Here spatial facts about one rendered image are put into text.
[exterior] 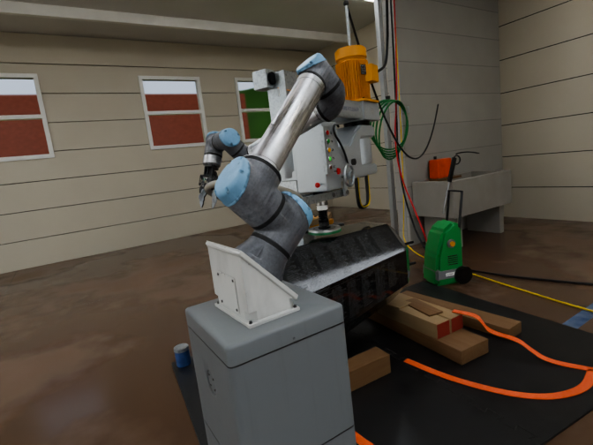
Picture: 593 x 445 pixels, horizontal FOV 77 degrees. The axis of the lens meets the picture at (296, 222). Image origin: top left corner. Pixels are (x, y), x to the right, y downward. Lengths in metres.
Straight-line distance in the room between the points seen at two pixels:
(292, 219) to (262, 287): 0.24
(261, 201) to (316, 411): 0.67
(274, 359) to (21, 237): 7.29
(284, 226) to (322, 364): 0.44
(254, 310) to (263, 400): 0.25
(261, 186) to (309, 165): 1.20
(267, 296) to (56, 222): 7.16
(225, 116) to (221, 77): 0.85
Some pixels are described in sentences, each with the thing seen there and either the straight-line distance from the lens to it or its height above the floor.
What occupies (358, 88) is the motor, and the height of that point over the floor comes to 1.78.
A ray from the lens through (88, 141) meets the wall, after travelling 8.16.
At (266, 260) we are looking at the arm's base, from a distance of 1.16.
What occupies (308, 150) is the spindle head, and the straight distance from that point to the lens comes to 2.33.
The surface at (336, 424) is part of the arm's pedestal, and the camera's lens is 1.37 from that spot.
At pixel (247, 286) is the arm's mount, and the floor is 0.97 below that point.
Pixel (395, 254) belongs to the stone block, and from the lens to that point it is 2.56.
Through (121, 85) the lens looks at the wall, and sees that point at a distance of 8.42.
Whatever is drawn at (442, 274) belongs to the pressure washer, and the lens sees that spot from 3.78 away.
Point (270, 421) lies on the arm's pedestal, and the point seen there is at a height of 0.59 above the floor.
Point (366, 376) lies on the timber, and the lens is 2.34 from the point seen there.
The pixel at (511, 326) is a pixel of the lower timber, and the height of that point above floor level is 0.09.
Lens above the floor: 1.31
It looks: 9 degrees down
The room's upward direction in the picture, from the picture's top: 7 degrees counter-clockwise
